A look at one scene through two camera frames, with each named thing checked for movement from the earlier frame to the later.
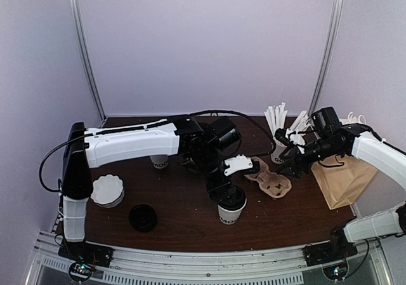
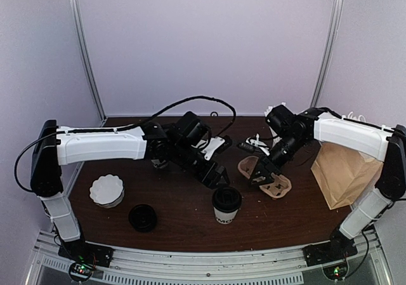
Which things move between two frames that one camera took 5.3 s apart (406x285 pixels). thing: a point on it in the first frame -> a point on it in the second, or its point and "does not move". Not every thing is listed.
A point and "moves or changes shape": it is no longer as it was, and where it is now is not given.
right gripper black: [296, 160] -> [262, 161]
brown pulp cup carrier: [275, 186] does not move
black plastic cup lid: [229, 196] moves or changes shape
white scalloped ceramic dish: [108, 190] does not move
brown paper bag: [342, 178] does not move
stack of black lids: [143, 218] does not move
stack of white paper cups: [159, 162] does not move
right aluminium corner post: [338, 5] does not move
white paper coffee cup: [229, 217] moves or changes shape
